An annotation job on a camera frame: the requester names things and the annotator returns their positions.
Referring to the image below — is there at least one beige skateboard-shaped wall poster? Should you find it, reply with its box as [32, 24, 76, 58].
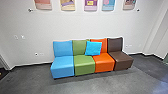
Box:
[122, 0, 138, 11]

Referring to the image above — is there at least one purple skateboard-shaped wall poster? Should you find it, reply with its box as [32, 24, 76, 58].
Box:
[83, 0, 98, 12]

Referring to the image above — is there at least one brown sofa chair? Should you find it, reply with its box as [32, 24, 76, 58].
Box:
[107, 36, 135, 72]

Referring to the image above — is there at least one blue square cushion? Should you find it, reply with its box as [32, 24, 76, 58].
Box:
[84, 40, 103, 57]

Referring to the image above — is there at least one yellow skateboard-shaped wall poster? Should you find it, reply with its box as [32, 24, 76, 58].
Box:
[59, 0, 77, 12]

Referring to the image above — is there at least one green sofa chair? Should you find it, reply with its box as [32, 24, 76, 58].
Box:
[71, 39, 96, 77]

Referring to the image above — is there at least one blue sofa chair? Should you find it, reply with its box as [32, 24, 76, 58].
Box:
[50, 40, 75, 80]

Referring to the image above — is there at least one light blue skateboard-shaped wall poster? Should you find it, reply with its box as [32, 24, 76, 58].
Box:
[101, 0, 117, 12]

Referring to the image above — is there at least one pink skateboard-shaped wall poster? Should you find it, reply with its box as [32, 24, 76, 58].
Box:
[33, 0, 53, 11]

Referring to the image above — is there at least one orange sofa chair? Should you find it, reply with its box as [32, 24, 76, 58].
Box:
[89, 37, 116, 74]

